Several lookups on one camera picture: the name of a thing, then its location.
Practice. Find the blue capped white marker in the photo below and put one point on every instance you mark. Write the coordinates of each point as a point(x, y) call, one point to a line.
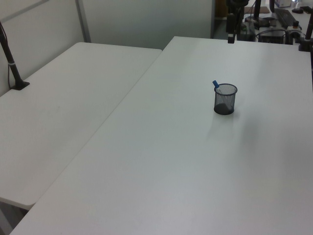
point(216, 84)

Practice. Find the white cardboard box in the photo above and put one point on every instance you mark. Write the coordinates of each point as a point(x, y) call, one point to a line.
point(282, 3)

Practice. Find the grey partition post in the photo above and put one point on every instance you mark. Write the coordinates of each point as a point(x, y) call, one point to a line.
point(84, 22)

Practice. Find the black monitor stand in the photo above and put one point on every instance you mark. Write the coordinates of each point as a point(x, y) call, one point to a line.
point(257, 20)

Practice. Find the black clamp camera stand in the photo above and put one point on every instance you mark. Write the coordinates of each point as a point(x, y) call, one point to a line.
point(307, 36)

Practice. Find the black mesh pen cup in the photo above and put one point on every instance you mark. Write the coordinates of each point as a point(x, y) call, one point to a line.
point(225, 104)

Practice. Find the black electronics box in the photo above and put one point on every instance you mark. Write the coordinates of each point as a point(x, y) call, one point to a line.
point(272, 35)

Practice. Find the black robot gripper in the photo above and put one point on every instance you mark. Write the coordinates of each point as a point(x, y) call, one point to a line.
point(238, 3)

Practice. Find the black camera stand pole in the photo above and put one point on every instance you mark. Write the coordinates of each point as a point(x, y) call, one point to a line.
point(9, 61)

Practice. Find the black keyboard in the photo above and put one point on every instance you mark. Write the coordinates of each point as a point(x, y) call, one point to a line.
point(286, 17)

